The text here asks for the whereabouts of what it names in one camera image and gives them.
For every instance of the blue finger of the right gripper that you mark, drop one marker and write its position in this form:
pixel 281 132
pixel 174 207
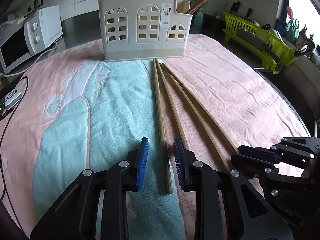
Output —
pixel 247 166
pixel 259 153

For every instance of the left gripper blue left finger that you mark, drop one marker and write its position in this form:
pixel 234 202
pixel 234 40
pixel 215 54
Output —
pixel 141 161

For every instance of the pink towel with blue airplane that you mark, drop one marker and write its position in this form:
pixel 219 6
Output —
pixel 80 112

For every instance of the blue soap dispenser bottle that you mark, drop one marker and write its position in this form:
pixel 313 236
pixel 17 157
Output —
pixel 198 19

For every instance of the white microwave oven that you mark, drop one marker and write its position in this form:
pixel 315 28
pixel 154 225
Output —
pixel 28 36

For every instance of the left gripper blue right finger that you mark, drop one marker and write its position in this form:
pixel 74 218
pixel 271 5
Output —
pixel 179 154

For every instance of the green dish drying rack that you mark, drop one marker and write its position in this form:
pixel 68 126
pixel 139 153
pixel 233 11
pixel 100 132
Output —
pixel 272 51

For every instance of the small white round-dial device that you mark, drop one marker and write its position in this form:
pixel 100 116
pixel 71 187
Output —
pixel 12 98

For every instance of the cream plastic utensil holder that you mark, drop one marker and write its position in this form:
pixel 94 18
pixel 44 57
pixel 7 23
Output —
pixel 144 29

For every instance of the black kitchen knife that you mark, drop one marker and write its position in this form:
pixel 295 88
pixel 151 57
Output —
pixel 234 8

